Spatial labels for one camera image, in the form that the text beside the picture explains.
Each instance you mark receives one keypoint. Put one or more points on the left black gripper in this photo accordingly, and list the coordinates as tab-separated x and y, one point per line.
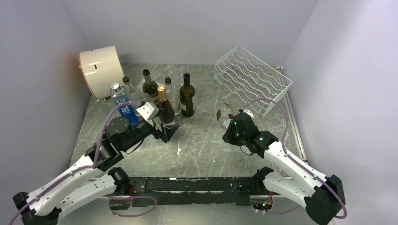
168	132

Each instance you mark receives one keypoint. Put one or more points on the slim amber gold-capped bottle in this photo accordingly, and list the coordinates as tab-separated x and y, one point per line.
167	115

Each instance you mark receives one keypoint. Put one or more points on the clear bottle black cap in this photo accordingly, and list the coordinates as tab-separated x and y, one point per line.
172	95

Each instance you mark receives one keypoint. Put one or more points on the small clear glass bottle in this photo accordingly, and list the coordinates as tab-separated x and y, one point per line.
146	98

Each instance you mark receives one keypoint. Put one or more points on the dark green wine bottle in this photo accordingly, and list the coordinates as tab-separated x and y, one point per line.
187	97

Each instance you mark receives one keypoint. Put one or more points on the dark primitivo wine bottle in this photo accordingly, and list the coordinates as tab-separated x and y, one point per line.
150	87

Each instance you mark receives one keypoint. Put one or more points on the dark bottle black cap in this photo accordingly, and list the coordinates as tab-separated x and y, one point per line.
224	115

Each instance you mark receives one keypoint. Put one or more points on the clear blue label bottle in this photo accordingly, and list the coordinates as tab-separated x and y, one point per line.
119	95

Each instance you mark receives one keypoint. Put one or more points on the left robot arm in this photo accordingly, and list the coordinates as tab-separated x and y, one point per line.
92	176

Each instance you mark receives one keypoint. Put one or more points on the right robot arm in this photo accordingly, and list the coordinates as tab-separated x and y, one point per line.
320	195

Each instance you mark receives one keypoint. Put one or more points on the cream cylindrical appliance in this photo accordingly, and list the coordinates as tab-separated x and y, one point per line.
101	68

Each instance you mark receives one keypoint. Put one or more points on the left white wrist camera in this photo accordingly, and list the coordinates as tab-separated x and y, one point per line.
148	111

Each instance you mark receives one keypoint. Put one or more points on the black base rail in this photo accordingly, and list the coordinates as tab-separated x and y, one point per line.
195	190

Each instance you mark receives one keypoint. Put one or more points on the white wire wine rack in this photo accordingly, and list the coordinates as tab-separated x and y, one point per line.
250	78

